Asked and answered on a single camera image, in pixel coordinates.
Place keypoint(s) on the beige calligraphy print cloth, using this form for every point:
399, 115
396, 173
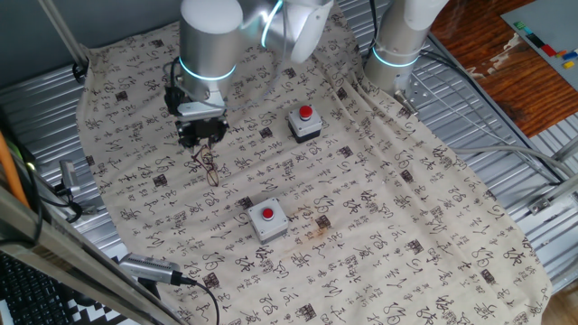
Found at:
361, 225

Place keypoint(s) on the black white marker sheet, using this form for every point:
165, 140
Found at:
90, 316

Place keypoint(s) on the aluminium frame beam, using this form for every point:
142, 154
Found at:
68, 253

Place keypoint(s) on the long silver camera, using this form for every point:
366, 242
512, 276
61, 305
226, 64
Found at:
149, 268

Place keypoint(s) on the metal base plate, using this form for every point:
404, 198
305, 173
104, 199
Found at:
420, 92

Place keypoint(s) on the camera mount clamp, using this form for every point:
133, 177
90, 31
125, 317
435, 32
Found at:
77, 208

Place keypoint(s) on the small silver camera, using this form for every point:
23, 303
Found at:
70, 176

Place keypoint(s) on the orange tube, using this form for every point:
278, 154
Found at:
11, 171

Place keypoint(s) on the black keyboard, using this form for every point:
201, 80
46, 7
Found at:
31, 298

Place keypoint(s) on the grey board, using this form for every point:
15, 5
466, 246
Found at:
551, 22

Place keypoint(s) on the dark red framed glasses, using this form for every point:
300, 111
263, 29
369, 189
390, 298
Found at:
212, 173

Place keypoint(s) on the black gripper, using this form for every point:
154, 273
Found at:
202, 128

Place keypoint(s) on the thin metal pole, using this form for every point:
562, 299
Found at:
63, 34

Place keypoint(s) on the yellow toy brick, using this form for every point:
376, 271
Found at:
568, 64

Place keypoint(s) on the red toy brick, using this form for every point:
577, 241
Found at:
549, 50

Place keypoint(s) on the grey box large red button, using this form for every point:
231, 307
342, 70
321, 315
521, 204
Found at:
311, 126

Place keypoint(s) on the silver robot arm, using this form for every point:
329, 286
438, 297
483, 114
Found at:
207, 45

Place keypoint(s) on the grey box small red button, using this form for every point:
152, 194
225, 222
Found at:
259, 225

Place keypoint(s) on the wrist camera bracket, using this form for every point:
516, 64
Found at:
194, 108

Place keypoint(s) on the green toy brick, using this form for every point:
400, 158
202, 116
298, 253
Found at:
520, 25

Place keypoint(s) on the blue toy brick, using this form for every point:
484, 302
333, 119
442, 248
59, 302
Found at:
571, 55

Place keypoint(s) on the black toy brick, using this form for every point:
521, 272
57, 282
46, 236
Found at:
535, 40

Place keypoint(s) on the aluminium profile bracket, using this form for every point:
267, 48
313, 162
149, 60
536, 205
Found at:
560, 189

